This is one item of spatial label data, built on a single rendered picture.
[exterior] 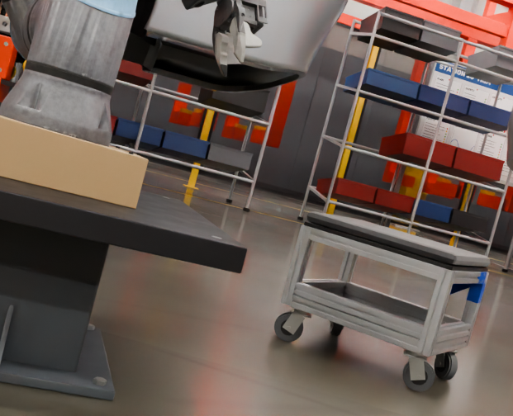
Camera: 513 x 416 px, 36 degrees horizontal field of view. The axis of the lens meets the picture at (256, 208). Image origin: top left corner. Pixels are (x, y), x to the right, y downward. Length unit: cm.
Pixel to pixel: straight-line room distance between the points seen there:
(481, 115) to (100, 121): 611
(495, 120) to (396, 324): 556
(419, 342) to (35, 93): 103
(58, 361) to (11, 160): 33
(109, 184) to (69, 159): 7
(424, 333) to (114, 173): 89
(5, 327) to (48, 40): 46
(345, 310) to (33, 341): 86
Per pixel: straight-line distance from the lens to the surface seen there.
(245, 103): 643
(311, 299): 197
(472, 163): 727
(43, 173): 126
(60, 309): 131
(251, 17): 158
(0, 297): 131
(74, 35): 133
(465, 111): 721
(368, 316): 191
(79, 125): 131
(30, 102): 133
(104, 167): 127
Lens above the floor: 43
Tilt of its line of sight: 3 degrees down
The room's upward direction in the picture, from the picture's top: 15 degrees clockwise
